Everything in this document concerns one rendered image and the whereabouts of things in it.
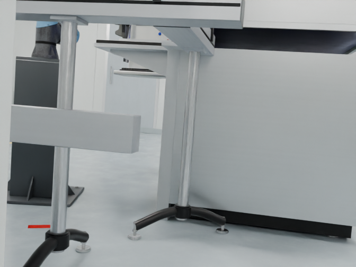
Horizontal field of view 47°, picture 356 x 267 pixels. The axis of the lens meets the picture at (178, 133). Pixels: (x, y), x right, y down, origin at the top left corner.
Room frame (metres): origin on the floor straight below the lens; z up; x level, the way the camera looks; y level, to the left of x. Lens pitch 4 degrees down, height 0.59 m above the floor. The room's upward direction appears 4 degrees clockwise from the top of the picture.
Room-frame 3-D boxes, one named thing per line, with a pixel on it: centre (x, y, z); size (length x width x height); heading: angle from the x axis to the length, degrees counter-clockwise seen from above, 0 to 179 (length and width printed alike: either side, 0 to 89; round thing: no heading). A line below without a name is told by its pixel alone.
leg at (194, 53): (1.83, -0.05, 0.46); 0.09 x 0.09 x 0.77; 79
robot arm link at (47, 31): (2.37, 0.79, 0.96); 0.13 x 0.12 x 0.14; 147
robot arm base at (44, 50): (2.37, 0.79, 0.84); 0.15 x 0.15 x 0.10
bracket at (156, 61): (2.20, 0.23, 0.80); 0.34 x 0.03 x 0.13; 79
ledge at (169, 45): (1.97, 0.03, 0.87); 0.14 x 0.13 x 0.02; 79
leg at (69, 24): (1.34, 0.38, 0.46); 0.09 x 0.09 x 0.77; 79
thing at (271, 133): (2.97, -0.61, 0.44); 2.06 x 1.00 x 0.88; 169
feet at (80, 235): (1.34, 0.38, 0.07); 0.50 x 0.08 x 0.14; 169
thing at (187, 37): (1.69, -0.02, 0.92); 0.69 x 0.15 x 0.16; 169
